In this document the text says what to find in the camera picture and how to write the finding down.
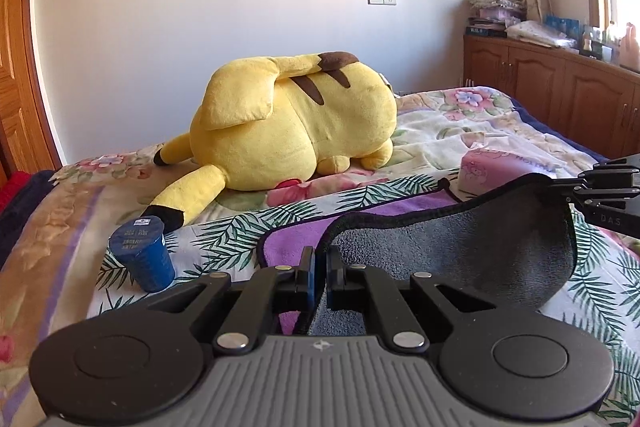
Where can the floral bed quilt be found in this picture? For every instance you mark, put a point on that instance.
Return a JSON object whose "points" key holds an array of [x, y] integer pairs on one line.
{"points": [[440, 127]]}

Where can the grey and purple towel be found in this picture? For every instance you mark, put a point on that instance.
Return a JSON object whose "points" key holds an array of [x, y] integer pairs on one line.
{"points": [[495, 237]]}

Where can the blue paper cup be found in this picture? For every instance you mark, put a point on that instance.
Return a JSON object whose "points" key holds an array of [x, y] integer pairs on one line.
{"points": [[142, 254]]}

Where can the row of small bottles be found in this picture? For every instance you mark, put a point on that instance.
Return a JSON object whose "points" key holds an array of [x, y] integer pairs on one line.
{"points": [[595, 39]]}

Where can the white plastic bag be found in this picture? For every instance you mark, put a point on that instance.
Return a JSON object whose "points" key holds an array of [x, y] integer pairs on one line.
{"points": [[537, 32]]}

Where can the pink tissue pack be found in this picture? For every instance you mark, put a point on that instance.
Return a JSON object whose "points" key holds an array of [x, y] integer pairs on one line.
{"points": [[492, 169]]}

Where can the yellow plush toy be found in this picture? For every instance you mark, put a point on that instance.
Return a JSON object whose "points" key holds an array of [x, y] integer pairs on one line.
{"points": [[300, 122]]}

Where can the pile of folded fabrics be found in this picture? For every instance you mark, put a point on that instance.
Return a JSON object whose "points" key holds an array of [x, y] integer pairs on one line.
{"points": [[495, 14]]}

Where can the dark blue cloth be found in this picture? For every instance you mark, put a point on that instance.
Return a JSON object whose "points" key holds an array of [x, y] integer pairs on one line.
{"points": [[25, 217]]}

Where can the wooden door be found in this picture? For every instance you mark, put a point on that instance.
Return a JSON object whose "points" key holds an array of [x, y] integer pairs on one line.
{"points": [[20, 57]]}

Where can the leaf print bed sheet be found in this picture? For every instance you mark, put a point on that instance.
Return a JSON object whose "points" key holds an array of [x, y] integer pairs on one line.
{"points": [[225, 232]]}

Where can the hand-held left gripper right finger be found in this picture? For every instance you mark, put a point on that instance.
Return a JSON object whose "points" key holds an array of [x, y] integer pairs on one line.
{"points": [[331, 278]]}

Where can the wooden cabinet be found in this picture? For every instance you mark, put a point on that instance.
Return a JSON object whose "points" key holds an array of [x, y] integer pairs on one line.
{"points": [[560, 92]]}

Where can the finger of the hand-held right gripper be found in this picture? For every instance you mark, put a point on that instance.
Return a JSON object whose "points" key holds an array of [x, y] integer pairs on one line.
{"points": [[612, 169], [595, 198]]}

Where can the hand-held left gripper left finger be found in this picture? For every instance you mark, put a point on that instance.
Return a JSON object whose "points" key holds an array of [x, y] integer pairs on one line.
{"points": [[310, 278]]}

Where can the red cloth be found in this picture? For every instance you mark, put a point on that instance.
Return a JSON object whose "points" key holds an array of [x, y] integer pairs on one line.
{"points": [[12, 187]]}

